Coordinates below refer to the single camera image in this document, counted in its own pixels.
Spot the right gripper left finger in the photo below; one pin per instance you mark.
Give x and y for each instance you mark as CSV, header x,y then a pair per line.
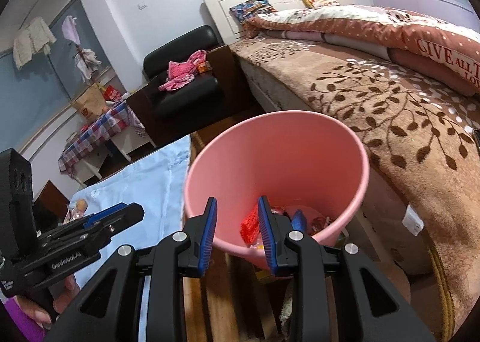
x,y
194,258

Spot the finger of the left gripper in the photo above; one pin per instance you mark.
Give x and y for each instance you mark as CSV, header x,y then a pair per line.
x,y
92,219
114,224

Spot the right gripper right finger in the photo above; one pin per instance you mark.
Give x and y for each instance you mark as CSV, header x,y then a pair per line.
x,y
281,260

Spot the pink white wrapper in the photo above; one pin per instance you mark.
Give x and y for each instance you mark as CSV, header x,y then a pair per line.
x,y
279,211

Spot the dark red wrapper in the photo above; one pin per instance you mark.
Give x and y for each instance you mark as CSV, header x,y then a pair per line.
x,y
319,223

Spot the blue foam net sleeve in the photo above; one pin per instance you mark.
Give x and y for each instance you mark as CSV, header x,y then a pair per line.
x,y
299,222

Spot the red foam net sleeve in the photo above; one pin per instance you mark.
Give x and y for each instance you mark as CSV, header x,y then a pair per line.
x,y
249,227

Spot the pink plastic trash bin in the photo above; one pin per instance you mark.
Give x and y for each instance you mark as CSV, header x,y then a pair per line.
x,y
297,159

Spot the walnut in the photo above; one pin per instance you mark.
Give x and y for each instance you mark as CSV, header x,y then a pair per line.
x,y
80,206

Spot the clear snack wrapper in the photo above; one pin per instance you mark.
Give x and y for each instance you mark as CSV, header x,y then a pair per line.
x,y
72,214

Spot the light blue cloth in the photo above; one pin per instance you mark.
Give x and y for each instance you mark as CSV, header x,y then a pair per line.
x,y
155,182

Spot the white side table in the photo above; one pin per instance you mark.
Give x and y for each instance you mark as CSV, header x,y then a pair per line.
x,y
124,148

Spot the plaid tablecloth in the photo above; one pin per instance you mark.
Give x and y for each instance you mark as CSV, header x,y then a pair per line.
x,y
113,122

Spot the brown paper bag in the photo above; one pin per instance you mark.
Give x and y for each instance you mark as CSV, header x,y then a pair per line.
x,y
91,104

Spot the red gift bag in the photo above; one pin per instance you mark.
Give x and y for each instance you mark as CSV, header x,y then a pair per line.
x,y
111,94

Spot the hanging white clothes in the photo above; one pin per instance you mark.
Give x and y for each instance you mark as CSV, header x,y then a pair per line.
x,y
87,63

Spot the black leather armchair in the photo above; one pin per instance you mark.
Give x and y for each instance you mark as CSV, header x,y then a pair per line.
x,y
192,82

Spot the pink clothing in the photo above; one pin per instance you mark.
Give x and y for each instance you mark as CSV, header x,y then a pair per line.
x,y
179,74

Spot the hanging beige garment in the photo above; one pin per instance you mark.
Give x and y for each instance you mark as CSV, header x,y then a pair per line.
x,y
33,39

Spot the bed with brown blanket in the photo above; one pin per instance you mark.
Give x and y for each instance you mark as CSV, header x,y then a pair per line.
x,y
421,137

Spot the colourful pillow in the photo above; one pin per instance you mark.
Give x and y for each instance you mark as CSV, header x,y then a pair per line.
x,y
250,8

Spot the polka dot folded quilt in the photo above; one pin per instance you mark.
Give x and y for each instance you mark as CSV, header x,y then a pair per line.
x,y
442,50

